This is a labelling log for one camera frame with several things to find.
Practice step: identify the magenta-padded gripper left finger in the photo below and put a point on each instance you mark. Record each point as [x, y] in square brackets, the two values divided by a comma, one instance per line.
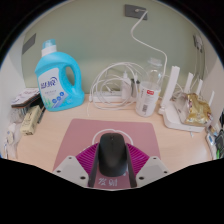
[71, 168]

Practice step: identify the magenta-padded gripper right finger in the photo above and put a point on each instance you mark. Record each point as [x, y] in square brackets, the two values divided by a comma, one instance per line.
[150, 168]

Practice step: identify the black computer mouse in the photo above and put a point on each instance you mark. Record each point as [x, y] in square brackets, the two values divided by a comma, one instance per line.
[113, 155]

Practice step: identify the pink mouse pad with drawing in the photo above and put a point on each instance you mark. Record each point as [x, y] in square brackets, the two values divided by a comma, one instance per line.
[83, 133]

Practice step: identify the white router with antennas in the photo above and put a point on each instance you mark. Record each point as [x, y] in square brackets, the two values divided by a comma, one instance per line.
[175, 116]

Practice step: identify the clear plastic bottle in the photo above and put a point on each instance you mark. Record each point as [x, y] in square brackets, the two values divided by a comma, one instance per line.
[148, 96]

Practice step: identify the gold foil bag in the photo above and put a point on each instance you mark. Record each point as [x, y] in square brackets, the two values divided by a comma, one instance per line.
[198, 111]

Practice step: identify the white power strip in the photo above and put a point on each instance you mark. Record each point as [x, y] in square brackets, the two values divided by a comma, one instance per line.
[108, 97]

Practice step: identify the dark flat book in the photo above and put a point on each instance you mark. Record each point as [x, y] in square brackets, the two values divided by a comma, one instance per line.
[26, 96]

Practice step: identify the white plug adapter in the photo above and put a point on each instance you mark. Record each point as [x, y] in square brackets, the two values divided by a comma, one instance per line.
[126, 86]

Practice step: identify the blue detergent bottle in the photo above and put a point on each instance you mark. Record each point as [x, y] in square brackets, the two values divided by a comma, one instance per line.
[53, 83]

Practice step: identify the grey wall plate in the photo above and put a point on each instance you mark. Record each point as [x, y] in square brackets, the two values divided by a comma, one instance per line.
[29, 43]

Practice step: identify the white wall charger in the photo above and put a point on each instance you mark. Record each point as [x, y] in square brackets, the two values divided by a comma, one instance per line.
[199, 43]

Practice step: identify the dark wall socket plate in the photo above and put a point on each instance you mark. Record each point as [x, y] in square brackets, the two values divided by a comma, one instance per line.
[136, 11]

